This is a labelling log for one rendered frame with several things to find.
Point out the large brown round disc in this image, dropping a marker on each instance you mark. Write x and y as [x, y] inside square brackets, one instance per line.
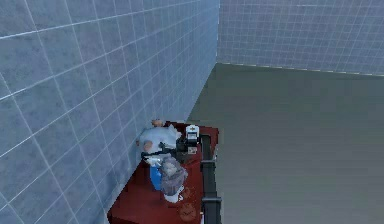
[187, 212]

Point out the red-brown cabinet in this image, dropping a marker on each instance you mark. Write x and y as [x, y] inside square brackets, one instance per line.
[140, 203]

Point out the blue spray bottle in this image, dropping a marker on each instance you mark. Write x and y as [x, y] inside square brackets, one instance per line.
[155, 178]

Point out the grey speckled container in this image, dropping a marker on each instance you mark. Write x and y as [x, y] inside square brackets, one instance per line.
[172, 178]

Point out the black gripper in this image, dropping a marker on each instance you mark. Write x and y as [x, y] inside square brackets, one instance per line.
[184, 150]

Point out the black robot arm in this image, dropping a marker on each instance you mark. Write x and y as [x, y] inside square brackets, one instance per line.
[210, 186]

